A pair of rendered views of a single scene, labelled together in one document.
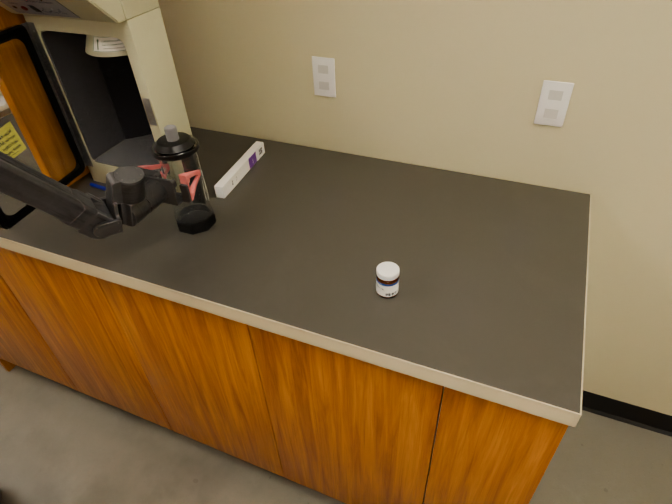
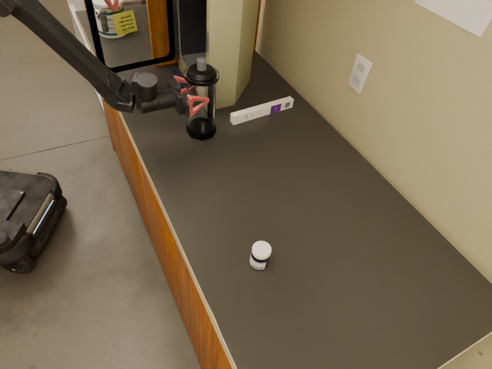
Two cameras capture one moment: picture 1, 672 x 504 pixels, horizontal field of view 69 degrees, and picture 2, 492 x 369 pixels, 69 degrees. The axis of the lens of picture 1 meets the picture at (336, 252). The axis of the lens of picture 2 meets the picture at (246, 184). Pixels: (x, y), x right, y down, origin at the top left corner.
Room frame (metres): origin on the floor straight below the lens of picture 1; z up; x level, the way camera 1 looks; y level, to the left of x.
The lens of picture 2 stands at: (0.29, -0.32, 1.75)
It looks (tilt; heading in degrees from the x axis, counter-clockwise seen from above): 47 degrees down; 32
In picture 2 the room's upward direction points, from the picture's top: 8 degrees clockwise
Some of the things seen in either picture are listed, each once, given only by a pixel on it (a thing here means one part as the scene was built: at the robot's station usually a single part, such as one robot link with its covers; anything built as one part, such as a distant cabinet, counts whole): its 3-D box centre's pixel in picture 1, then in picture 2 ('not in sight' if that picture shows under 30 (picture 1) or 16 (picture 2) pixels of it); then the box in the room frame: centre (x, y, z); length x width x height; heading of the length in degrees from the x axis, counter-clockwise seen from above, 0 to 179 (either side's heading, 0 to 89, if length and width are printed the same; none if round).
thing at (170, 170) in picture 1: (185, 184); (201, 102); (1.03, 0.36, 1.06); 0.11 x 0.11 x 0.21
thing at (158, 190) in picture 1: (151, 194); (167, 98); (0.93, 0.41, 1.10); 0.10 x 0.07 x 0.07; 65
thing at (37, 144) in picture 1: (12, 129); (132, 15); (1.11, 0.76, 1.19); 0.30 x 0.01 x 0.40; 161
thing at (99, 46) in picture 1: (119, 33); not in sight; (1.28, 0.51, 1.34); 0.18 x 0.18 x 0.05
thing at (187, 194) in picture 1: (183, 180); (193, 100); (0.98, 0.34, 1.10); 0.09 x 0.07 x 0.07; 155
